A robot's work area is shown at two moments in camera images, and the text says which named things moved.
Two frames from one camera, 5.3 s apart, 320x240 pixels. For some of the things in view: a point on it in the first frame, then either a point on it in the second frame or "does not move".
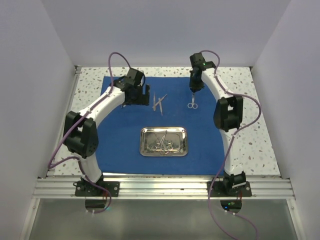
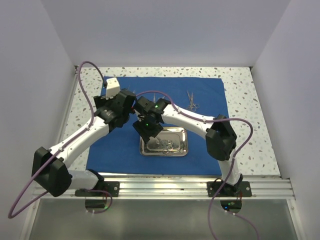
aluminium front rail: (62, 188) does not move
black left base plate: (88, 189) does not move
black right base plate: (225, 189) does not move
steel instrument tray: (163, 142) does not move
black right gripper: (194, 87) -> (144, 131)
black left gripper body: (139, 90) -> (102, 102)
